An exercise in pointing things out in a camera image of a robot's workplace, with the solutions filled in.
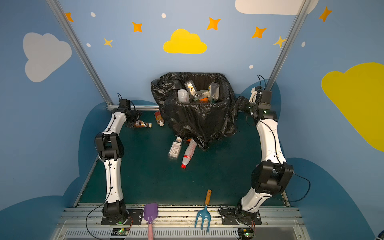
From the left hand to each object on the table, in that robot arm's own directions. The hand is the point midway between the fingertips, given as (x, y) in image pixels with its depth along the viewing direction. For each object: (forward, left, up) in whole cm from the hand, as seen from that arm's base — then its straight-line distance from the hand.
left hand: (139, 117), depth 109 cm
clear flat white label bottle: (-25, -29, -3) cm, 38 cm away
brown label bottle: (-4, 0, -2) cm, 5 cm away
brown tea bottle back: (+1, -14, -2) cm, 14 cm away
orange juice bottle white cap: (-2, -47, +19) cm, 50 cm away
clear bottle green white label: (+1, -52, +23) cm, 57 cm away
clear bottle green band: (-2, -45, +24) cm, 51 cm away
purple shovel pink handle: (-60, -18, -8) cm, 64 cm away
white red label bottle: (-24, -39, -3) cm, 45 cm away
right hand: (-11, -65, +27) cm, 72 cm away
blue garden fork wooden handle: (-61, -47, -6) cm, 77 cm away
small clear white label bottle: (+3, -38, +25) cm, 46 cm away
